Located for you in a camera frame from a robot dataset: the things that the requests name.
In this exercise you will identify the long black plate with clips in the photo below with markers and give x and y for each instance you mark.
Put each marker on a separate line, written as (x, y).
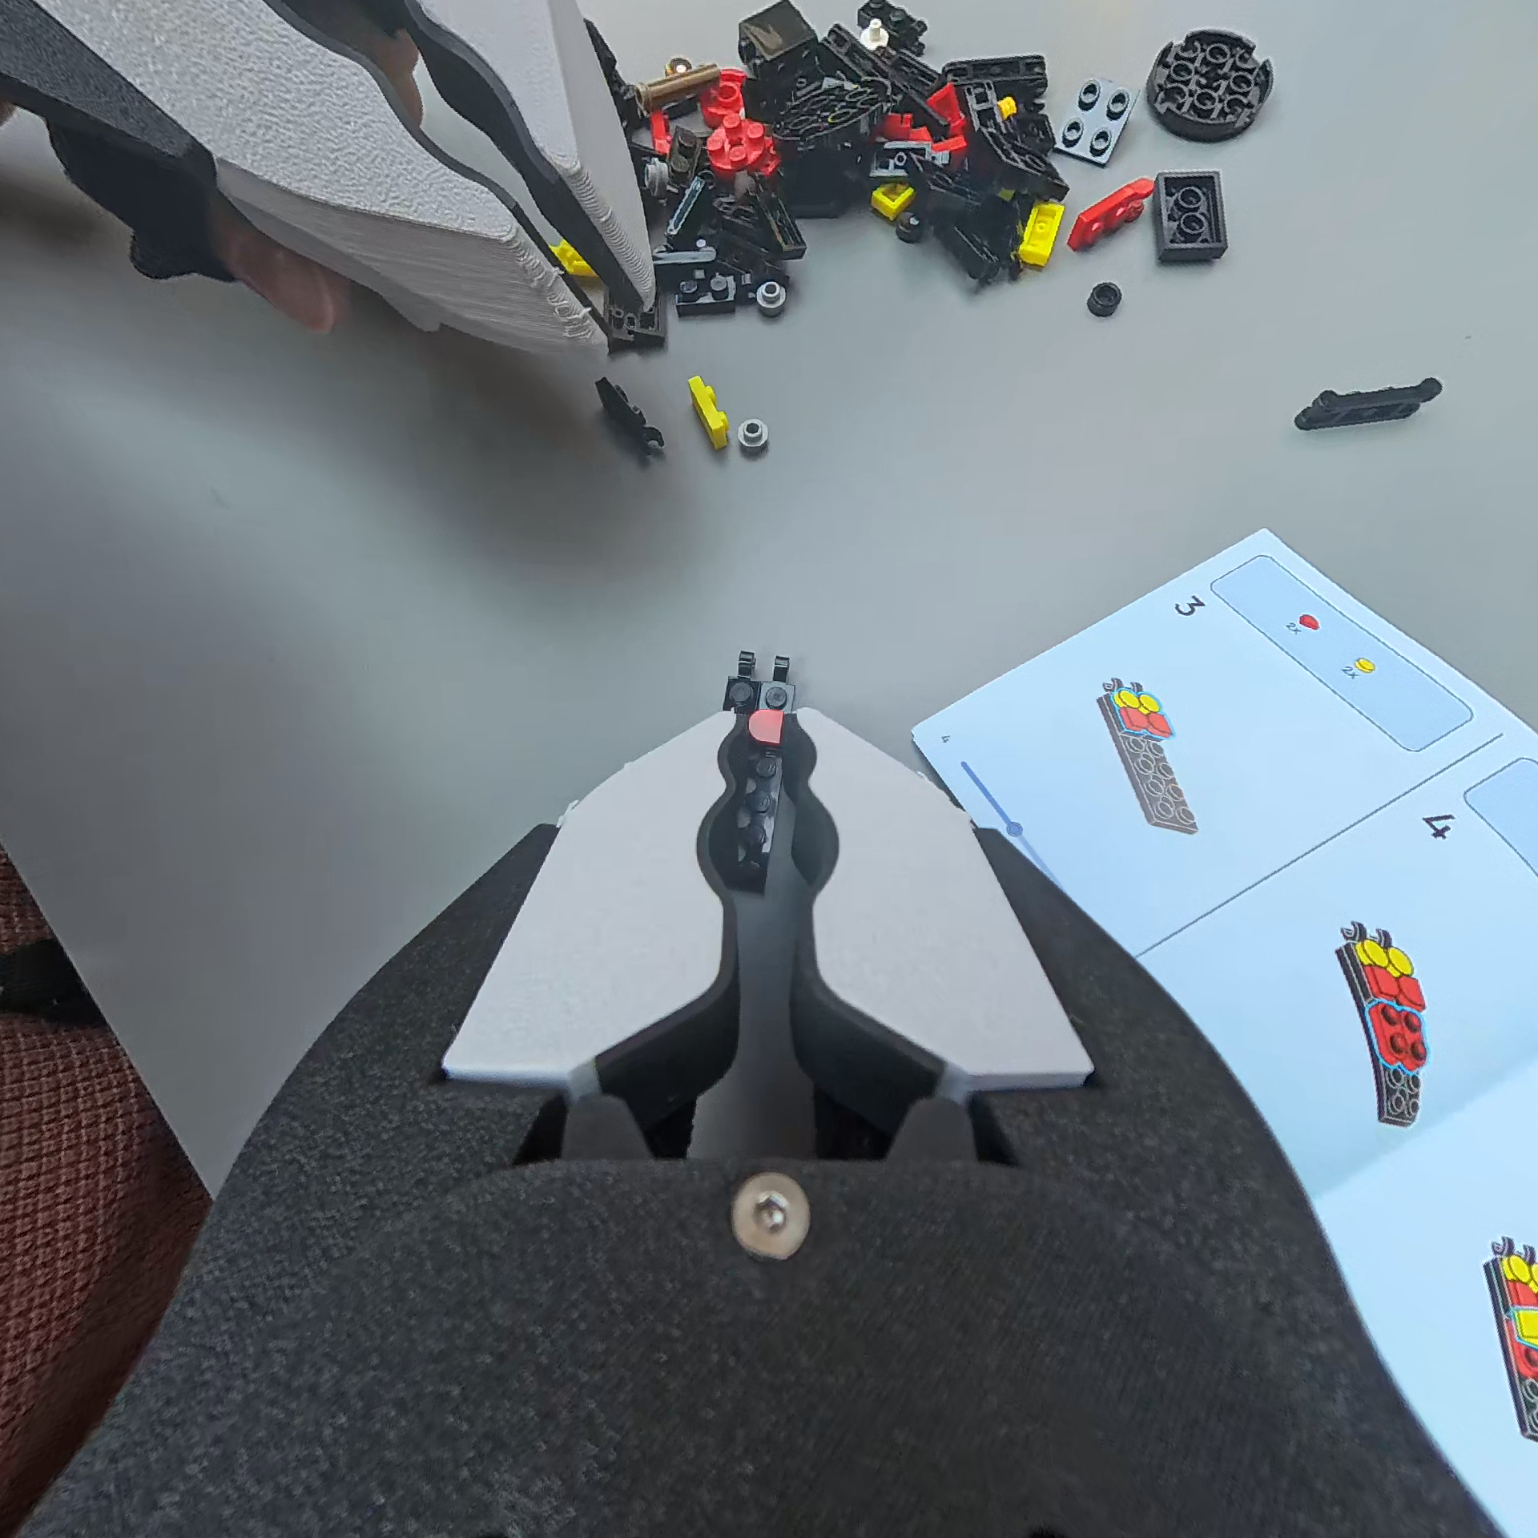
(754, 801)

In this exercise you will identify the red woven fabric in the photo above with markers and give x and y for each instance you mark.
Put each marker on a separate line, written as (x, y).
(74, 1203)

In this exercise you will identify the light blue instruction booklet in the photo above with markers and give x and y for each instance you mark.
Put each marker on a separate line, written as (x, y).
(1263, 867)

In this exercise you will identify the tiny black round stud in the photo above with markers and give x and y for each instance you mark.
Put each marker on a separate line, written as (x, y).
(1105, 299)

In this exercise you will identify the black rectangular plate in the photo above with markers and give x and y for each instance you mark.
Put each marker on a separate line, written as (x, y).
(1190, 217)

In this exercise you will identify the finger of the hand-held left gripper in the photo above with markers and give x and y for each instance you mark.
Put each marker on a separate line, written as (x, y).
(360, 204)
(566, 122)

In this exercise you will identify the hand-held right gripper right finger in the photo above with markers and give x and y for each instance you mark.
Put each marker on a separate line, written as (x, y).
(948, 950)

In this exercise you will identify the person's left hand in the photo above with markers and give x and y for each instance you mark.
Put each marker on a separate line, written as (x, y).
(295, 296)

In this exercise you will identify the small yellow bracket brick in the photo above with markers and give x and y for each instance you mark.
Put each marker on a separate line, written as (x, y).
(708, 415)

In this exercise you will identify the black round plate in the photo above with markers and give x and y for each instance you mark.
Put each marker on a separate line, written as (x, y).
(1209, 84)

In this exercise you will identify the red curved brick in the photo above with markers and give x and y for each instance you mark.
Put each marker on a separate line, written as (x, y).
(1111, 217)

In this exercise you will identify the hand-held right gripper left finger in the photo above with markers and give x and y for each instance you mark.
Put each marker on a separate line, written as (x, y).
(587, 938)

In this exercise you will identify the pile of black red bricks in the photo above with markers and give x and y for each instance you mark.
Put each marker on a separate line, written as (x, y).
(842, 144)

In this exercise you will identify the small black clip brick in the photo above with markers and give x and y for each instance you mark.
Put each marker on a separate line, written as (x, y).
(630, 415)
(637, 325)

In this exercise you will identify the small red tile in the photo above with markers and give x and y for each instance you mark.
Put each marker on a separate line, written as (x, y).
(765, 730)

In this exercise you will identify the tan connector peg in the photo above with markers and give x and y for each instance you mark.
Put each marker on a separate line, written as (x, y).
(679, 84)

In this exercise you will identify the blue-grey square plate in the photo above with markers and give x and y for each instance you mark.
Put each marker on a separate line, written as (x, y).
(1096, 122)

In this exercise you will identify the thin long black piece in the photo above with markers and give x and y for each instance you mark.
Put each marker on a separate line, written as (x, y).
(1370, 404)

